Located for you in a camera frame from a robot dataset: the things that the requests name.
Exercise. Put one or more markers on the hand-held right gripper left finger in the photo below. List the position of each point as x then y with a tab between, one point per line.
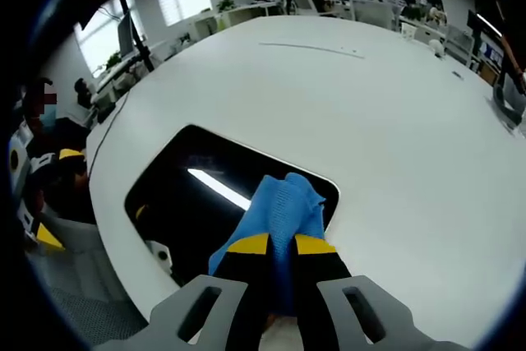
238	285

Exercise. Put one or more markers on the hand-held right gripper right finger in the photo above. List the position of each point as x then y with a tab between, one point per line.
324	285

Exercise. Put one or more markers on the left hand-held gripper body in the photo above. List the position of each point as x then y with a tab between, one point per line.
19	162

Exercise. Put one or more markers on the blue cleaning cloth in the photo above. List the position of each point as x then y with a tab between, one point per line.
283	207

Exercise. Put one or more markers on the black tablet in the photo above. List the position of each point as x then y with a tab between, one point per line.
176	186

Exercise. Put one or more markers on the person's blue face mask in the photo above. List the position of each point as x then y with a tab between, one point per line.
48	118

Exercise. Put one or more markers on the white mesh office chair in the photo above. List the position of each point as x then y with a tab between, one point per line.
82	297

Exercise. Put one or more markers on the small potted plant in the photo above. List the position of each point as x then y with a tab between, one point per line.
113	59

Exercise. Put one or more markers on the black monitor on stand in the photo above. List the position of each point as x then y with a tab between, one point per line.
131	26

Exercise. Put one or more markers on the leafy desk plant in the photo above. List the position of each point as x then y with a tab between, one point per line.
225	4

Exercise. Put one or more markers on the small dark table object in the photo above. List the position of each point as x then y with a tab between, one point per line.
458	75

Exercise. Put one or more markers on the small white round object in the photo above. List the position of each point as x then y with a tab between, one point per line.
436	47

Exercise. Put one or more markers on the white cup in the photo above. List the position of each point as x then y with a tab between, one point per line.
407	30

